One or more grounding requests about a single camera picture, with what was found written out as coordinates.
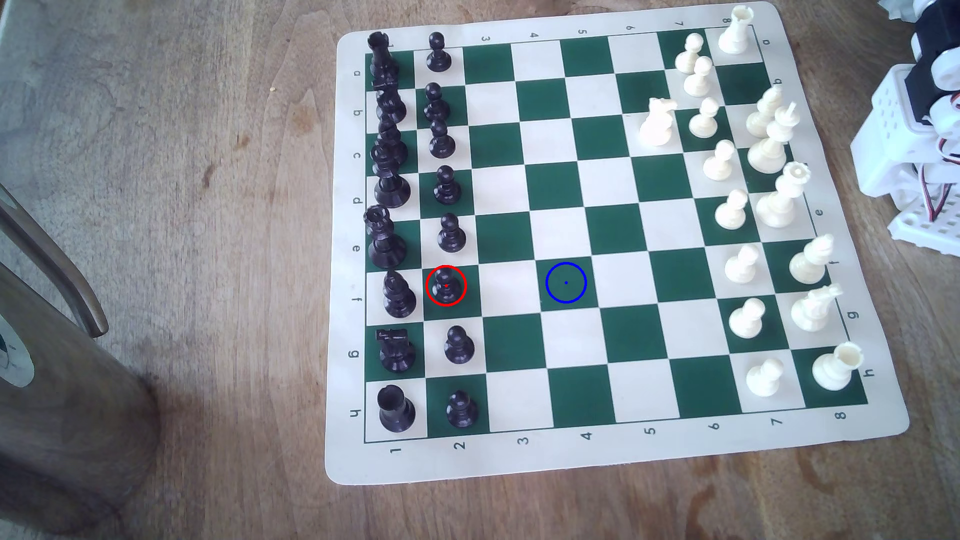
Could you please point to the black pawn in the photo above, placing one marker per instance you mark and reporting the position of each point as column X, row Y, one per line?
column 451, row 235
column 436, row 105
column 442, row 141
column 447, row 187
column 446, row 289
column 459, row 346
column 462, row 411
column 438, row 54

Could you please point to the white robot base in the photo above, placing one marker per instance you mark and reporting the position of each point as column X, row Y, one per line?
column 930, row 225

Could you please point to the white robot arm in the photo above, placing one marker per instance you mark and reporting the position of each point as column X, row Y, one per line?
column 892, row 120

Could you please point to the green and white chess mat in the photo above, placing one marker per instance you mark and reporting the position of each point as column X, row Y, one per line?
column 570, row 225

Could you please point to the black bishop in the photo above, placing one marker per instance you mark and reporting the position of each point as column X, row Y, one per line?
column 398, row 296
column 391, row 146

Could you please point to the black king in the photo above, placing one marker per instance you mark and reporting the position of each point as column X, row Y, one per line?
column 385, row 244

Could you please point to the black knight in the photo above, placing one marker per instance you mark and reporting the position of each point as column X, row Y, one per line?
column 396, row 351
column 391, row 105

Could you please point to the black queen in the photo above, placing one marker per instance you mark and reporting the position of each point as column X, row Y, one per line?
column 391, row 189

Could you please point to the black rook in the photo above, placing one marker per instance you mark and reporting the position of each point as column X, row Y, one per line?
column 395, row 411
column 382, row 60

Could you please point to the white knight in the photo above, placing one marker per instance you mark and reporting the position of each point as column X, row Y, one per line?
column 814, row 309
column 658, row 124

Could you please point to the white pawn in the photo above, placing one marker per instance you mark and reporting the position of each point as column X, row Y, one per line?
column 703, row 118
column 731, row 210
column 699, row 76
column 718, row 161
column 688, row 54
column 742, row 265
column 748, row 319
column 765, row 377

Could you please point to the white queen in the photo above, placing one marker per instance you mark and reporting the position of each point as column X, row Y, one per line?
column 781, row 199

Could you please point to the white king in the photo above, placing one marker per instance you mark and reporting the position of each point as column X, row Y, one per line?
column 771, row 146

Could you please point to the white bishop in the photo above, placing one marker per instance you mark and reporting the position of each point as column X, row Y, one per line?
column 812, row 259
column 765, row 112

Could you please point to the white rook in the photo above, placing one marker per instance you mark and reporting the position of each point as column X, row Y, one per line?
column 836, row 367
column 735, row 34

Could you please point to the brushed metal jug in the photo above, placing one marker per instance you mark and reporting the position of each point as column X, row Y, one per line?
column 67, row 420

